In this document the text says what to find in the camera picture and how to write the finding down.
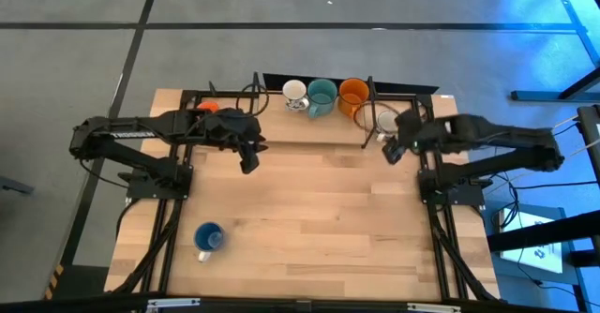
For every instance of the black aluminium rig frame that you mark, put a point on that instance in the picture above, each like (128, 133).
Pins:
(187, 95)

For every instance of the white navy patterned mug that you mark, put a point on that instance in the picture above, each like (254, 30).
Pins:
(387, 122)

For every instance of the orange and white mug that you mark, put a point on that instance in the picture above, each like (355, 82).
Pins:
(208, 105)

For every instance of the white mug with dark print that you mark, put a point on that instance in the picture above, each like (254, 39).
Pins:
(294, 92)

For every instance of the white printed sheet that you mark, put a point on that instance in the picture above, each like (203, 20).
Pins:
(532, 252)

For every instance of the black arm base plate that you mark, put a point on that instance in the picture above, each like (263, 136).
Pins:
(452, 193)
(159, 189)

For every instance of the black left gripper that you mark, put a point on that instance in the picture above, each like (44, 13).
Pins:
(229, 125)

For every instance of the wooden shelf with black frame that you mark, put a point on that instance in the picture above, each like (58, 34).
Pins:
(304, 125)

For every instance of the plain orange mug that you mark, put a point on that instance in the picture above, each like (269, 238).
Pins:
(353, 95)

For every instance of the blue white floral mug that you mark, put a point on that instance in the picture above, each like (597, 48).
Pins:
(209, 239)

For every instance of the black back panel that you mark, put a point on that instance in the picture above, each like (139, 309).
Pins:
(398, 87)

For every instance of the silver metal bracket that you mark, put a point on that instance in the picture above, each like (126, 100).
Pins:
(433, 308)
(173, 303)

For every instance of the yellow black hazard tape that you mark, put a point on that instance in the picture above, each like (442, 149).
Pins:
(54, 281)

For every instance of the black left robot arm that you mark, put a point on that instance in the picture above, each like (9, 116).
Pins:
(126, 132)

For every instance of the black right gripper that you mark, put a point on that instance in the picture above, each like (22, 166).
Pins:
(422, 132)

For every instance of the teal mug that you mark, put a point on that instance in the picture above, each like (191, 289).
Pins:
(321, 96)

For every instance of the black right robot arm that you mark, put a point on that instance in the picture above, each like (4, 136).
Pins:
(506, 139)

